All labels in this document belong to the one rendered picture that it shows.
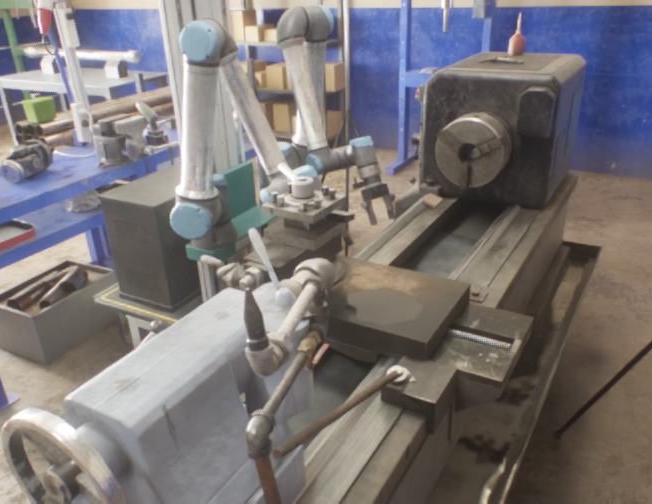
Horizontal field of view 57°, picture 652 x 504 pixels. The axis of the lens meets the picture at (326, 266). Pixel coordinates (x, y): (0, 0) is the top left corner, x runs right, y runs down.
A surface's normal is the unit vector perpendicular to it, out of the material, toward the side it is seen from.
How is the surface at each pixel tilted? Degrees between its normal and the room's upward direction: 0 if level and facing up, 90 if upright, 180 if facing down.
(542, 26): 90
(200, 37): 82
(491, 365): 0
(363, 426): 0
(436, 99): 90
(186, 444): 76
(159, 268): 90
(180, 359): 0
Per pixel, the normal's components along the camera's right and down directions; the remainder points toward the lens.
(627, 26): -0.50, 0.40
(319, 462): 0.62, -0.45
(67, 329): 0.89, 0.18
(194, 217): -0.11, 0.52
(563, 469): -0.04, -0.89
